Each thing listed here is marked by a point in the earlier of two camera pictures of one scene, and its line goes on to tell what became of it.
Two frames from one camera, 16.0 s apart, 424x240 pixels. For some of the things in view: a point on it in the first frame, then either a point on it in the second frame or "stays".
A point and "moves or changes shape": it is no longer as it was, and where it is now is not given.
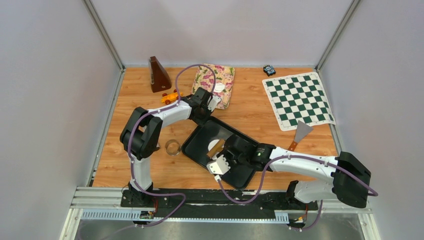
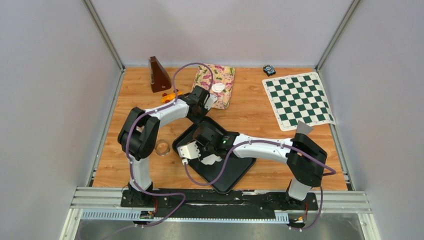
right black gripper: [228, 154] → [200, 148]
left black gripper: [199, 122] stays
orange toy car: [168, 98] stays
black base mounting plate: [214, 203] stays
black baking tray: [195, 146] moves or changes shape
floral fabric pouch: [204, 79] stays
